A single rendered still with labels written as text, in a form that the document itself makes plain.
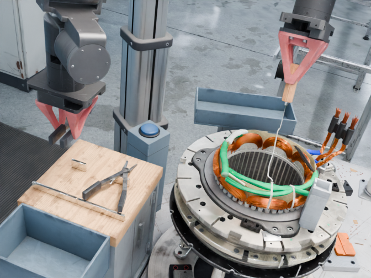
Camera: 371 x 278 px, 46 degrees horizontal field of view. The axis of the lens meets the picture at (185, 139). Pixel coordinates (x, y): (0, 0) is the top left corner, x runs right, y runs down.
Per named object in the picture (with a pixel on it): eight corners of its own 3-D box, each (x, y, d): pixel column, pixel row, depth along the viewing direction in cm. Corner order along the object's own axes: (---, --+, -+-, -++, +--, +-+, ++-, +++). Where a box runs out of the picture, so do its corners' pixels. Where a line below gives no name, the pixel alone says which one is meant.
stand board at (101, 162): (116, 248, 72) (116, 238, 70) (17, 209, 76) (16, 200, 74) (162, 176, 87) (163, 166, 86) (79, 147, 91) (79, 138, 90)
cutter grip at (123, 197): (121, 213, 73) (122, 206, 72) (117, 212, 73) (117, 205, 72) (126, 196, 76) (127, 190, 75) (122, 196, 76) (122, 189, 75)
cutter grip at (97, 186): (85, 200, 74) (85, 193, 73) (81, 198, 74) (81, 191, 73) (101, 188, 77) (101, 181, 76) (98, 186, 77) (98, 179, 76)
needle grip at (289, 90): (293, 103, 68) (303, 65, 67) (282, 101, 68) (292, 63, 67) (290, 101, 70) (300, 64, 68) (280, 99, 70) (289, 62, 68)
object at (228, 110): (265, 178, 131) (290, 97, 114) (269, 203, 122) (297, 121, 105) (183, 169, 130) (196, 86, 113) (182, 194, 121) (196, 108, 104)
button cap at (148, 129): (161, 131, 100) (162, 128, 99) (148, 138, 98) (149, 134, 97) (149, 123, 102) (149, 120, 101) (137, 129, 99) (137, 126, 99)
